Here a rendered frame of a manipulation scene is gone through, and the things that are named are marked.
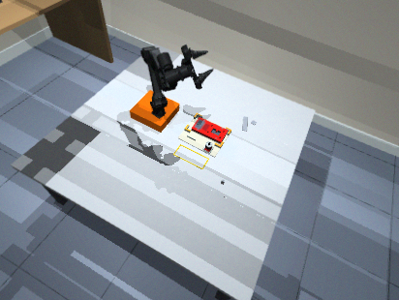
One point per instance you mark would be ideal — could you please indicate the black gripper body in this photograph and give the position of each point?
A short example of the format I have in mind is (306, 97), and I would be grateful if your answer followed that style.
(184, 71)

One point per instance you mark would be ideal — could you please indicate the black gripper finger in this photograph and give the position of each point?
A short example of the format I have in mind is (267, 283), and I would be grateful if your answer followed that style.
(197, 53)
(204, 75)

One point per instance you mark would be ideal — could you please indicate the black tyre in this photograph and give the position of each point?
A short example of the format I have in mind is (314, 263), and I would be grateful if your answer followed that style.
(208, 146)

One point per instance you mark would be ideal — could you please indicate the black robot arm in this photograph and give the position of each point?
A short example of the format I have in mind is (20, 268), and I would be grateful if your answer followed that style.
(163, 77)

